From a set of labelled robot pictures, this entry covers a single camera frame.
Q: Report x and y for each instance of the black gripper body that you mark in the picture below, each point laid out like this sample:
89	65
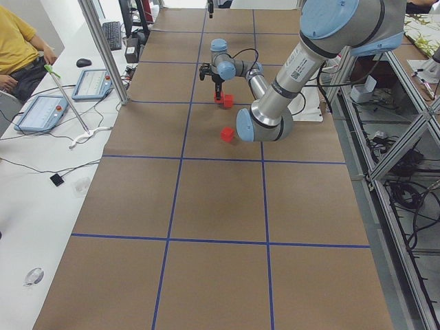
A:
216	80

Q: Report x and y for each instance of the red cube block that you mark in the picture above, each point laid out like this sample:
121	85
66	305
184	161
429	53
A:
219	97
227	134
227	101

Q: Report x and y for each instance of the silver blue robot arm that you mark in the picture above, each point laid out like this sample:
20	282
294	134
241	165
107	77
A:
326	27

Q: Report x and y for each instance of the blue tape strip lengthwise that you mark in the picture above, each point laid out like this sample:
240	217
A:
176	190

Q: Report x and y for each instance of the black power adapter box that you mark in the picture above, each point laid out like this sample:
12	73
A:
132	50

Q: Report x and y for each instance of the black keyboard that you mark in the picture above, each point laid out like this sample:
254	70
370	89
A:
112	33

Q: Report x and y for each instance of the far blue teach pendant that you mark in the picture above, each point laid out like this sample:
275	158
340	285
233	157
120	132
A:
93	84

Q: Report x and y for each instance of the blue teach pendant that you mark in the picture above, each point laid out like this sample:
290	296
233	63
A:
93	84
42	114

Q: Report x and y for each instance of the black computer mouse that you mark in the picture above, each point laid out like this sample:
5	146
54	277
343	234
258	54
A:
83	62

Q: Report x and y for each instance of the blue tape strip crosswise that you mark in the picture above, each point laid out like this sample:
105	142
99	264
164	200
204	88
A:
221	159

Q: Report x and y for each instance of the small white grey box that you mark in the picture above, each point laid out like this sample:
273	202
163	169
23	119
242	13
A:
361	93

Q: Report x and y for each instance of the metal rod green tip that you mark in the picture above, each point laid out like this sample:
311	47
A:
55	78

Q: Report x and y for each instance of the near blue teach pendant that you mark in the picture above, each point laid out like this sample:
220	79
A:
42	114

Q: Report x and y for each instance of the person in yellow shirt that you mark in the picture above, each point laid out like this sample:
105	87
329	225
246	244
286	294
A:
24	55

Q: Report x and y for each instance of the small black square device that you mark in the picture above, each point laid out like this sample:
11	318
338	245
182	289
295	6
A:
57	179

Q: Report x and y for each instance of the floral patterned cloth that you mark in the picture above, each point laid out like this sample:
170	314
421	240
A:
423	32

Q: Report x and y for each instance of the aluminium frame post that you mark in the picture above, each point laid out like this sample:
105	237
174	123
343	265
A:
94	25

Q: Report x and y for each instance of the aluminium side frame rack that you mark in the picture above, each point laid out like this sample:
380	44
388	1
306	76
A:
396	140

